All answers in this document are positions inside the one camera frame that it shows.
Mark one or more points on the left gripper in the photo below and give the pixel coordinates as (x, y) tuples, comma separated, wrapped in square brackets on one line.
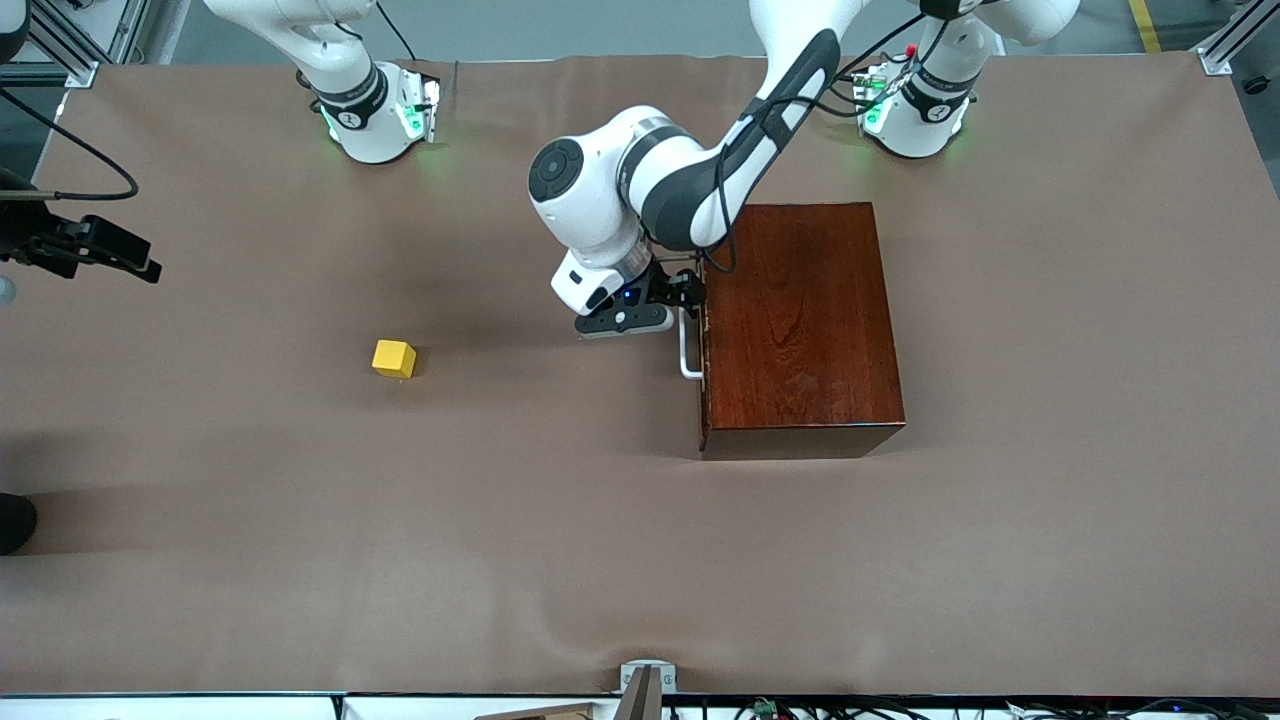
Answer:
[(664, 287)]

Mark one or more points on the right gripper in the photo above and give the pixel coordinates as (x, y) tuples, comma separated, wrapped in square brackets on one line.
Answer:
[(30, 240)]

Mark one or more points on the yellow cube block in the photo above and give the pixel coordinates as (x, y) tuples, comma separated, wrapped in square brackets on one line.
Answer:
[(393, 358)]

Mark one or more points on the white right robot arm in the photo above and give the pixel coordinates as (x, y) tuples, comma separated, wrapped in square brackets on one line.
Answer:
[(365, 120)]

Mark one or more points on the dark brown wooden cabinet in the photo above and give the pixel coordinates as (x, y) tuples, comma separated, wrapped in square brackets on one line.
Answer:
[(800, 350)]

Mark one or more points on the brown table cover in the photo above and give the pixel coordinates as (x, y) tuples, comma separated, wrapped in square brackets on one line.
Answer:
[(250, 500)]

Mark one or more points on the tan wooden board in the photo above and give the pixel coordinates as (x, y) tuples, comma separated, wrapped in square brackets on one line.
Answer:
[(540, 713)]

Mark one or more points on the aluminium frame profile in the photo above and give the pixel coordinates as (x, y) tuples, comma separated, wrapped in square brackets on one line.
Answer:
[(80, 72), (1215, 62)]

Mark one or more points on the silver metal clamp bracket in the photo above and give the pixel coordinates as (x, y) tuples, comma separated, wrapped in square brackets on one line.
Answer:
[(648, 668)]

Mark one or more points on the grey brown mounting post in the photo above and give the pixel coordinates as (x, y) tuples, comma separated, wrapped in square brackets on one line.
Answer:
[(645, 700)]

